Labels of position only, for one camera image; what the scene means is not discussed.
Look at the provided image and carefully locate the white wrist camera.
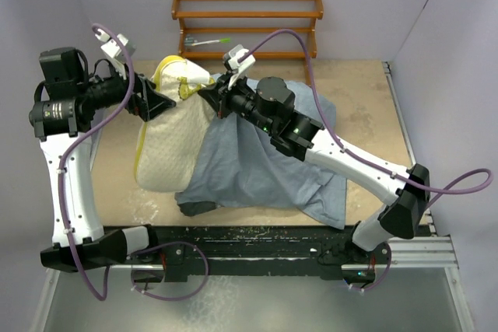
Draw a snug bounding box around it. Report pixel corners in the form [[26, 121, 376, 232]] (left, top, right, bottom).
[[223, 44, 256, 90], [95, 30, 136, 79]]

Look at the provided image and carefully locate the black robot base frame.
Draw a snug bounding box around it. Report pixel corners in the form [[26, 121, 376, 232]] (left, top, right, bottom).
[[125, 225, 391, 284]]

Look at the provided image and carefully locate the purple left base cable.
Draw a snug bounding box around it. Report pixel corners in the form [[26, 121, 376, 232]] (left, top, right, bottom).
[[130, 240, 211, 302]]

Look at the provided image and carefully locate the wooden shelf rack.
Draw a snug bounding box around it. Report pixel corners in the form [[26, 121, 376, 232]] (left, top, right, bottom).
[[170, 0, 324, 60]]

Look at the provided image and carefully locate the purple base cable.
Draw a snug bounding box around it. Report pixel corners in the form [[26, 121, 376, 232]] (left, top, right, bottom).
[[130, 240, 211, 302], [347, 240, 391, 295]]

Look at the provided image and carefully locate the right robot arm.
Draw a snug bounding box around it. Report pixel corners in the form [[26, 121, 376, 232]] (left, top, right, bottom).
[[198, 73, 430, 263]]

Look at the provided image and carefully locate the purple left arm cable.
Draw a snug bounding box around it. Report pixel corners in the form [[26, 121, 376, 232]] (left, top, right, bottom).
[[58, 23, 137, 302]]

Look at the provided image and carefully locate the cream yellow pillow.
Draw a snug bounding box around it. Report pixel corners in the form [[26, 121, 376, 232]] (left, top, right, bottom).
[[134, 55, 215, 193]]

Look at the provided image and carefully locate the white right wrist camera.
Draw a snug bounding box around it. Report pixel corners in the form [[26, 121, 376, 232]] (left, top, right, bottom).
[[223, 44, 256, 90]]

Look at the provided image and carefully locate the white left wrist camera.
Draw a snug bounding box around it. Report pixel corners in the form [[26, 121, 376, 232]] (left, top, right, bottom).
[[95, 30, 136, 79]]

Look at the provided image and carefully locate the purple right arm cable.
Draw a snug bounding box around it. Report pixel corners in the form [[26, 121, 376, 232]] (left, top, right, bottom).
[[240, 27, 494, 196]]

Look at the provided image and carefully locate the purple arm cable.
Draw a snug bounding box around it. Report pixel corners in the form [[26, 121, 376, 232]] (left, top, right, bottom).
[[58, 23, 137, 302], [240, 27, 494, 196]]

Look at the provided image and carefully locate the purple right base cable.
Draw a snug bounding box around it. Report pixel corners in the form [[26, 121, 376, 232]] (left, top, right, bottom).
[[347, 240, 391, 295]]

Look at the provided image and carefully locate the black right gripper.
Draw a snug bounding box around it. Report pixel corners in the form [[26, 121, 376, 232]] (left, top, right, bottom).
[[198, 70, 276, 135]]

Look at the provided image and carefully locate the grey striped pillowcase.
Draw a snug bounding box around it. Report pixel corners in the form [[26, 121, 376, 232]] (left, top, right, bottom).
[[175, 93, 347, 229]]

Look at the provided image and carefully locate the green white pen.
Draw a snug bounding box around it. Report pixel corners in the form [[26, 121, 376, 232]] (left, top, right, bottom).
[[184, 37, 231, 47]]

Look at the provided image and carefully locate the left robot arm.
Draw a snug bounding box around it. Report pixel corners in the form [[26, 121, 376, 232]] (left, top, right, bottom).
[[29, 47, 176, 272]]

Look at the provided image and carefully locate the aluminium table edge rail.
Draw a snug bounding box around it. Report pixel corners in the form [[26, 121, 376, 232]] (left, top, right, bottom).
[[382, 61, 437, 236]]

